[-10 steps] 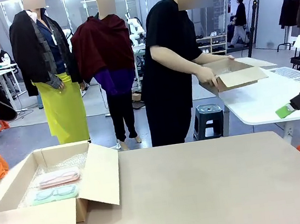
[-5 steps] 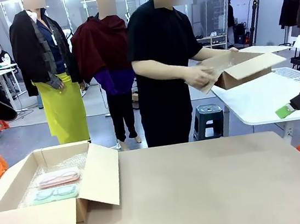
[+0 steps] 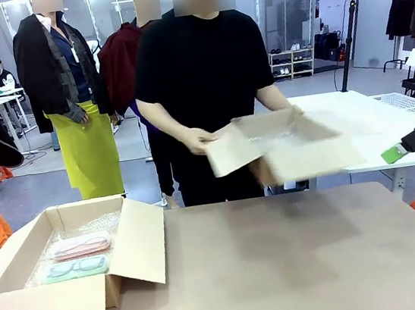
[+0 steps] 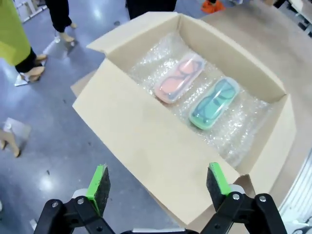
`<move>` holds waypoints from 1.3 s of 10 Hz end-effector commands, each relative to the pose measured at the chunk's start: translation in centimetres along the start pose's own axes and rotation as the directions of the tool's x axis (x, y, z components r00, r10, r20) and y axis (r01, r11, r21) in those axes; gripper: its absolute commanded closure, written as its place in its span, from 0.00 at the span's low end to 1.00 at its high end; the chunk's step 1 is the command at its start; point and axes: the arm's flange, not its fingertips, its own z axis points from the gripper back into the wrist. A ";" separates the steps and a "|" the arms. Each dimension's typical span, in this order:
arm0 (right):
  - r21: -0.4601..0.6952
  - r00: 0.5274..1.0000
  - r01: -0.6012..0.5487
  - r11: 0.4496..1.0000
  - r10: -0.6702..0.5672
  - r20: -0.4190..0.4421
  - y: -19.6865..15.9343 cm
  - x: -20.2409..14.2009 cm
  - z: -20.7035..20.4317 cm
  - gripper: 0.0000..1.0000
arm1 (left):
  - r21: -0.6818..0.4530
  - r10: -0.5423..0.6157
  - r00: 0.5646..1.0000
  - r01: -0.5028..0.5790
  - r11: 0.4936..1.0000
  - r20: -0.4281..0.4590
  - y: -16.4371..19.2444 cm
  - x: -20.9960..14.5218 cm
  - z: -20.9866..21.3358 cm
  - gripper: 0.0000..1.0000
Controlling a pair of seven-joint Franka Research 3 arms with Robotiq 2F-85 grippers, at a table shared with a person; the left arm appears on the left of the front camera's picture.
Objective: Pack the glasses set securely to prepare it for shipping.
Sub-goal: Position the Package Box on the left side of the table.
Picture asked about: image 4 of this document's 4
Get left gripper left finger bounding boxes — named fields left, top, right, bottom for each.
left=36, top=164, right=116, bottom=234

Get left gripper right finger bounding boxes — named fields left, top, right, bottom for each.
left=199, top=162, right=288, bottom=234

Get green glasses case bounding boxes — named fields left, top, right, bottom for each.
left=188, top=76, right=241, bottom=130

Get glasses in green case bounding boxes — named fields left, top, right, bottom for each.
left=195, top=81, right=238, bottom=122

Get pink glasses case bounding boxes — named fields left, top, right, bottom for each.
left=153, top=54, right=205, bottom=104

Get glasses in pink case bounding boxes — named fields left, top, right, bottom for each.
left=162, top=59, right=203, bottom=98

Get clear bubble wrap sheet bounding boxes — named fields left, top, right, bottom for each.
left=128, top=33, right=274, bottom=169

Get open brown cardboard box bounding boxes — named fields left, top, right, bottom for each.
left=70, top=12, right=297, bottom=226

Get mannequin dark red hoodie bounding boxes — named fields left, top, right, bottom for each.
left=45, top=0, right=78, bottom=47

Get orange cloth on floor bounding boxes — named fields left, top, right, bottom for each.
left=200, top=0, right=226, bottom=14

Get person in yellow top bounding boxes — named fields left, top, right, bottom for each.
left=0, top=0, right=48, bottom=83

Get person in black t-shirt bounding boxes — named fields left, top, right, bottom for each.
left=126, top=0, right=178, bottom=20

